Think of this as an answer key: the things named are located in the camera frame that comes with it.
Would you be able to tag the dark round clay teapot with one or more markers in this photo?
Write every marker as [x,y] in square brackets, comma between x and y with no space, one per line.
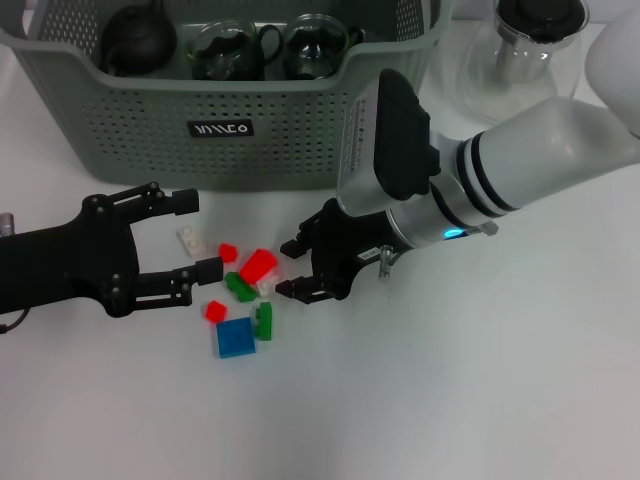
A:
[140,42]

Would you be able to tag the small orange-red brick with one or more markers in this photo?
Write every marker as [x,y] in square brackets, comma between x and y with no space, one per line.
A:
[216,311]
[228,252]

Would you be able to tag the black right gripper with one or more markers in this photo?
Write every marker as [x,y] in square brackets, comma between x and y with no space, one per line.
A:
[345,245]

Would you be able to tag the green toy brick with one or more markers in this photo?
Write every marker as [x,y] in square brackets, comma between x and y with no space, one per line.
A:
[265,322]
[239,287]

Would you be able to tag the orange-red sloped brick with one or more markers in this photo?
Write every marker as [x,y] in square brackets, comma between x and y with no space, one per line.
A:
[257,264]

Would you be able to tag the grey-green perforated storage bin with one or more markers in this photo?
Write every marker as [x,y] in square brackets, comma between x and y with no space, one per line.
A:
[225,150]

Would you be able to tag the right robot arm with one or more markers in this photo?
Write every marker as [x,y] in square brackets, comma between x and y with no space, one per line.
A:
[540,145]

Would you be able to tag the glass teapot with black lid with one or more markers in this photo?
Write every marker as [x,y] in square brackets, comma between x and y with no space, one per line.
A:
[525,60]

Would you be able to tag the blue square brick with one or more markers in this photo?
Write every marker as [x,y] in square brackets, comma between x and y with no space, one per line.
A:
[236,339]

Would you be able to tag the glass teacup with black base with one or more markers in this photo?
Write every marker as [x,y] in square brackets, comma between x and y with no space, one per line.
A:
[225,50]
[315,47]

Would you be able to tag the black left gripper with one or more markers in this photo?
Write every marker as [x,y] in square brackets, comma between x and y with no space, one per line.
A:
[75,265]

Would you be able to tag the tiny white brick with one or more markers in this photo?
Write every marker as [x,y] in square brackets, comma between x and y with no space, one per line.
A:
[192,241]

